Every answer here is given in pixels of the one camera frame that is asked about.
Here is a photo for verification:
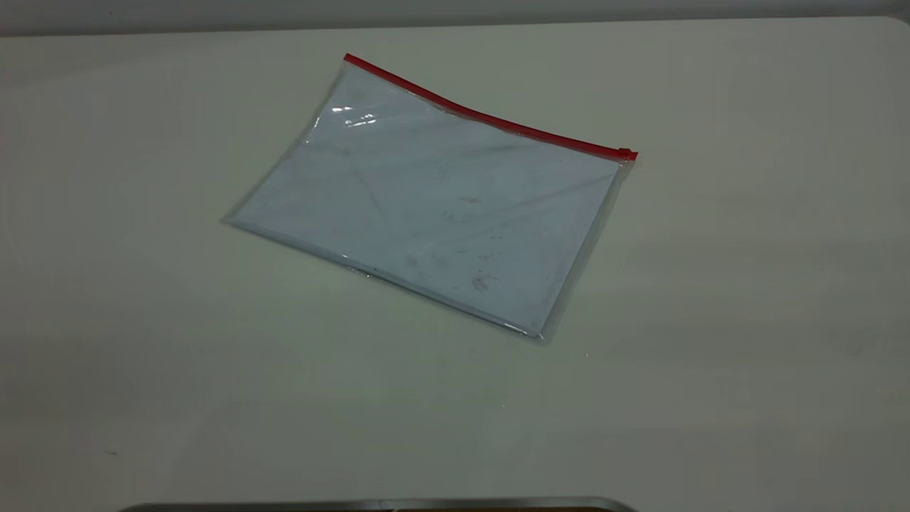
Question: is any clear plastic zip bag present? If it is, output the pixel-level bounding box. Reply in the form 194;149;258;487
222;53;639;343

